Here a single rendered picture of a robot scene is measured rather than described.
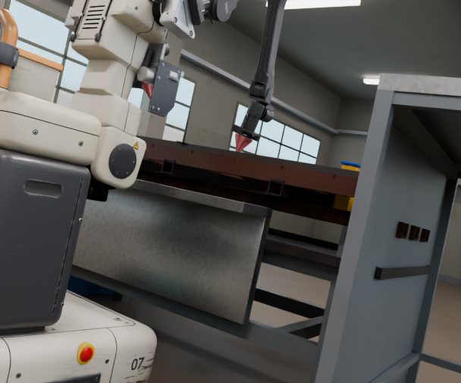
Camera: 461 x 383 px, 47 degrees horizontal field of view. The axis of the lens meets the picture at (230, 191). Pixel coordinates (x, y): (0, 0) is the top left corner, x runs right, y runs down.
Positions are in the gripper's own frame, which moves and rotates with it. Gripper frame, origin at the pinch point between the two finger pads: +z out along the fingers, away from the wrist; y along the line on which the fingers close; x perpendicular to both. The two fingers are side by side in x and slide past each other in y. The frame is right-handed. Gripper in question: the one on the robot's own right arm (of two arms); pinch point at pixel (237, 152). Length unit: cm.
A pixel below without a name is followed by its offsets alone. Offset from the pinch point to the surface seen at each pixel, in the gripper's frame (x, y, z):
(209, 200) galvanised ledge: 37.1, -19.7, 14.3
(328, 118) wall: -846, 337, -80
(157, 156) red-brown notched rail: 17.0, 21.1, 12.7
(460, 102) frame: 49, -76, -34
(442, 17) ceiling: -454, 89, -206
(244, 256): 21.5, -30.4, 27.9
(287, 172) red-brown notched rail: 16.6, -30.0, -2.0
